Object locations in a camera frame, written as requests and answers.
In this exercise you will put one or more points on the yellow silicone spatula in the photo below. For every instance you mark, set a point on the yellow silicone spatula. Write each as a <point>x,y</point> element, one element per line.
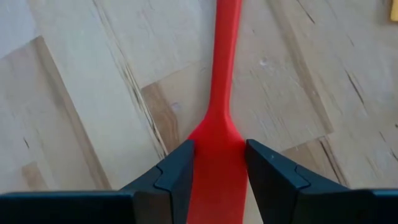
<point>395,11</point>

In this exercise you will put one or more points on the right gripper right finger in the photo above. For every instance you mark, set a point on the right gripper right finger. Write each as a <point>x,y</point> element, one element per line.
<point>326,208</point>

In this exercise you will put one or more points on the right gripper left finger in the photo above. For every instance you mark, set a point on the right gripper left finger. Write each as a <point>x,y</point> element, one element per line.
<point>93,208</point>

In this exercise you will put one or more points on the red silicone spatula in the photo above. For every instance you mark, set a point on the red silicone spatula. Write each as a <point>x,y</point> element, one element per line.
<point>224,62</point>

